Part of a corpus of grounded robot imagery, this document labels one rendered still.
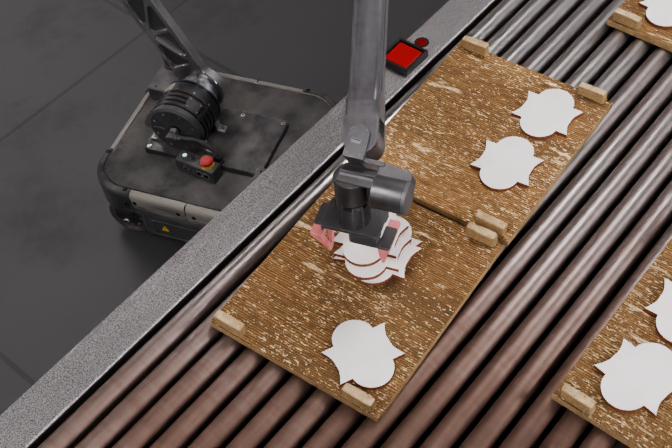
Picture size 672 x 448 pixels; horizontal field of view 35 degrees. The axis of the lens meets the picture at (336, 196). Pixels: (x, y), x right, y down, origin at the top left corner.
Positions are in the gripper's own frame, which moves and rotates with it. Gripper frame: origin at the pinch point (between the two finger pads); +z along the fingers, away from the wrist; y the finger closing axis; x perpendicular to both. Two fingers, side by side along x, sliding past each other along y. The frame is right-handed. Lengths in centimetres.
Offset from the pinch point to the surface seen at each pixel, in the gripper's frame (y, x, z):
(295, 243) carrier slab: -13.4, 3.0, 6.2
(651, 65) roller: 40, 67, 6
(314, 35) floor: -75, 156, 96
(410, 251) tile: 8.2, 4.3, 2.5
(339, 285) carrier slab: -2.5, -3.6, 6.3
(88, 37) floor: -154, 135, 97
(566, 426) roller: 40.7, -18.0, 8.2
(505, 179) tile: 19.6, 27.3, 4.6
